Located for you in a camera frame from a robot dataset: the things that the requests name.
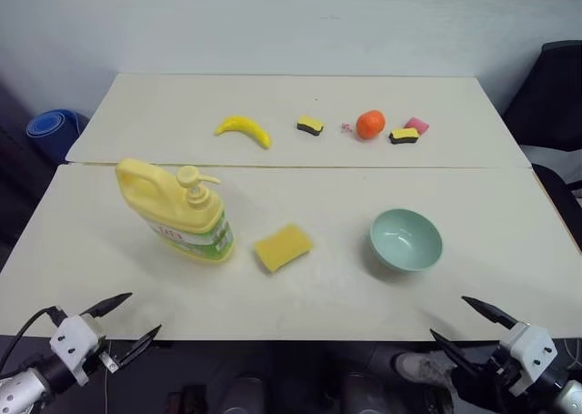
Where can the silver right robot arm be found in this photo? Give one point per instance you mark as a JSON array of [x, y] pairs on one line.
[[566, 393]]

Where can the yellow and black scrub sponge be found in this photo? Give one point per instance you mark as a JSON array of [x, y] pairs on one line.
[[404, 136], [311, 126]]

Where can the yellow toy banana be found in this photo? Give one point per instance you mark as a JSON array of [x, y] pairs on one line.
[[247, 129]]

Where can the yellow rectangular sponge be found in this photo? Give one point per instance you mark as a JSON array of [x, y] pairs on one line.
[[282, 248]]

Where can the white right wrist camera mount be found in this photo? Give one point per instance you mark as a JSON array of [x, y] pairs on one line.
[[527, 355]]

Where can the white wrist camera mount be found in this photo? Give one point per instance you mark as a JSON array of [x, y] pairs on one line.
[[75, 343], [527, 355]]

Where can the grey sneaker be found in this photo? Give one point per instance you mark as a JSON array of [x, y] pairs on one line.
[[423, 368]]

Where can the pink sponge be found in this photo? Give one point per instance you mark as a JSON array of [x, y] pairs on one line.
[[418, 124]]

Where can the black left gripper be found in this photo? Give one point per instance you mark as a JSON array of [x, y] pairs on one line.
[[110, 354]]

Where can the small pink crumbs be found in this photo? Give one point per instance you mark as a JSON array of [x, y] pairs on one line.
[[346, 126]]

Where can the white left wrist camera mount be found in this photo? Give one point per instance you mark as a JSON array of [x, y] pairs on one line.
[[75, 343]]

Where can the orange fruit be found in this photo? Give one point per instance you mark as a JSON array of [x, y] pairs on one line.
[[370, 124]]

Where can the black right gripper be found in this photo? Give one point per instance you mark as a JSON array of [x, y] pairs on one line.
[[495, 368]]

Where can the black office chair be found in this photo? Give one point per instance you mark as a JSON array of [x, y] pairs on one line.
[[552, 104]]

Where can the dark rounded grey shape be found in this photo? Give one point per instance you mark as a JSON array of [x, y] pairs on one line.
[[241, 393]]

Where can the yellow pump detergent bottle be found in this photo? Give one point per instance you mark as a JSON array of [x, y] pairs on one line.
[[182, 214]]

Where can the mint green bowl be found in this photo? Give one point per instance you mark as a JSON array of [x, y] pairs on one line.
[[404, 243]]

